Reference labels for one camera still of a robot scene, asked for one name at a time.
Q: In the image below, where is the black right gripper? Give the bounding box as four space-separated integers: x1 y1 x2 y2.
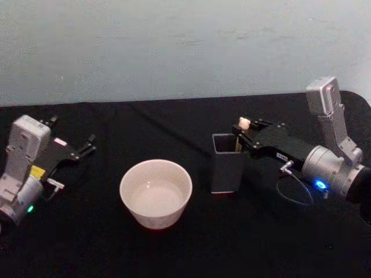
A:
231 118 313 168

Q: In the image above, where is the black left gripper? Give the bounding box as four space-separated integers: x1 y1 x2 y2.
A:
32 115 97 182

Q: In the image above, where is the cream-headed tool with pale stick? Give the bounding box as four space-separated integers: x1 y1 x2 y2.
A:
235 116 252 153

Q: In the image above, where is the dark grey square holder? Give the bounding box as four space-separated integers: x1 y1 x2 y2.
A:
211 133 245 196

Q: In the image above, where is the white ceramic bowl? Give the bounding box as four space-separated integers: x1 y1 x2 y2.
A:
119 159 194 231

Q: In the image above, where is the black table cloth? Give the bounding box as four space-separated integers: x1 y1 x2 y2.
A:
0 90 371 278

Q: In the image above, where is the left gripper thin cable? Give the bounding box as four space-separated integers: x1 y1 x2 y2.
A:
42 177 66 203

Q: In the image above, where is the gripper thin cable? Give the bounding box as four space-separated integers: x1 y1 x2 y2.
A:
42 177 66 203
276 160 315 207

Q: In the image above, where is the right gripper thin cable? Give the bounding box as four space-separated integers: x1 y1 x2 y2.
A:
276 160 315 207

